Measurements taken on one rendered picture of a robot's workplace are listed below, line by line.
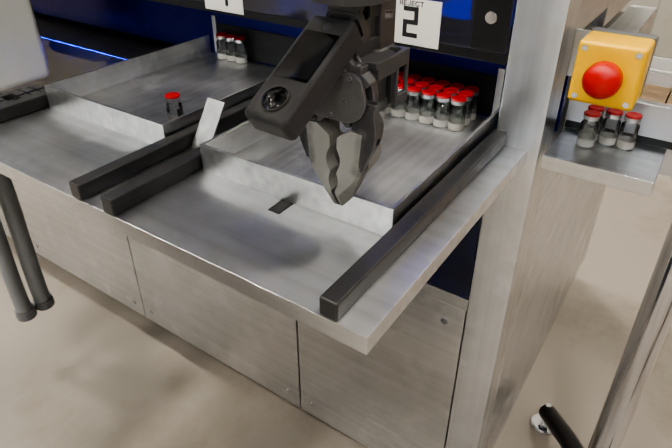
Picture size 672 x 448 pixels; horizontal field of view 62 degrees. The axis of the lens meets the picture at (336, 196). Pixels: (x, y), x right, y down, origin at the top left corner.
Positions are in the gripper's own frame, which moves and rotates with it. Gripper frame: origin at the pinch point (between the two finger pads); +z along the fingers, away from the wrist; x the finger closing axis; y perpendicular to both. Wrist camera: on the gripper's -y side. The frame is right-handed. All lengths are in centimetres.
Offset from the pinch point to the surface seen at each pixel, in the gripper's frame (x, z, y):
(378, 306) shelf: -9.8, 3.7, -8.0
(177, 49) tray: 54, 1, 28
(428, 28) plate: 4.5, -10.1, 28.1
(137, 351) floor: 84, 91, 23
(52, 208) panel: 119, 58, 28
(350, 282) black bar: -7.4, 1.7, -8.8
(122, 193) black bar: 20.6, 1.6, -10.1
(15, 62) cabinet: 89, 6, 16
